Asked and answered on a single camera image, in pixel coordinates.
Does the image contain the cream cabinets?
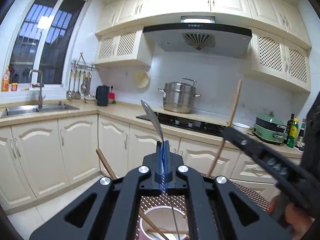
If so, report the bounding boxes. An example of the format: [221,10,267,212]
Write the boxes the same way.
[95,0,311,93]
[1,114,277,210]

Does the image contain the green electric cooker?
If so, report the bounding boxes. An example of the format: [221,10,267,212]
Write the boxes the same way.
[253,112,286,145]

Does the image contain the person's right hand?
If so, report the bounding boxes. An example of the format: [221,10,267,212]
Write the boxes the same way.
[266,194,315,235]

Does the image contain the dark oil bottle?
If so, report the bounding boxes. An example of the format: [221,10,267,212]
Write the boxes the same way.
[284,113,295,144]

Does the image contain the hanging utensil rack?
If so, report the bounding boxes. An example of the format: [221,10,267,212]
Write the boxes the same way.
[66,52,99,101]

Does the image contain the steel sink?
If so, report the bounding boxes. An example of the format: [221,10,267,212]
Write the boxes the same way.
[1,101,79,118]

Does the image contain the stainless steel stock pot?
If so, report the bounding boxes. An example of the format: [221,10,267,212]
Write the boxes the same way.
[158,77,201,114]

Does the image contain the round bamboo steamer lid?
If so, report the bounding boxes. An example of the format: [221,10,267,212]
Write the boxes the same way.
[132,70,150,88]

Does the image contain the steel faucet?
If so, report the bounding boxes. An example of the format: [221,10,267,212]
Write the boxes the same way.
[28,69,46,109]

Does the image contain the lower cream cabinets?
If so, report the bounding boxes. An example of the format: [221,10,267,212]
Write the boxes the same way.
[1,114,277,210]

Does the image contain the metal spoon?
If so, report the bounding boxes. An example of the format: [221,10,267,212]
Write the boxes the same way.
[141,100,180,240]

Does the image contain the orange bottle on windowsill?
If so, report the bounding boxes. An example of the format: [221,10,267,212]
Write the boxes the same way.
[2,66,10,92]

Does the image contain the green bottle yellow cap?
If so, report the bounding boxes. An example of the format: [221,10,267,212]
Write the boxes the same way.
[287,118,298,148]

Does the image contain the white bowl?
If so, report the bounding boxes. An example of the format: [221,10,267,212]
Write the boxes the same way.
[232,122,250,134]

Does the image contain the window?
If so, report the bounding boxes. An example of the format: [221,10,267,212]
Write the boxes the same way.
[9,0,85,85]

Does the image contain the brown polka dot tablecloth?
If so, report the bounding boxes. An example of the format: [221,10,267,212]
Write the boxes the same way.
[137,173,272,240]

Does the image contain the black kettle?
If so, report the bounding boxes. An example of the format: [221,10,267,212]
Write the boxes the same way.
[95,85,110,106]

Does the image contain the black range hood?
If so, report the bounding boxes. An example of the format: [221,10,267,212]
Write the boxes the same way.
[143,17,252,58]

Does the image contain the upper cream cabinets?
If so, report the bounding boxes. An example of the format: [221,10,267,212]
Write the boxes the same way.
[95,0,311,93]

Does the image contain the black gas stove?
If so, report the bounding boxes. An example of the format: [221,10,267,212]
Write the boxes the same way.
[135,112,226,138]

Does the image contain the pink utensil cup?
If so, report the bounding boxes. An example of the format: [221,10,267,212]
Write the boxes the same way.
[138,206,189,239]

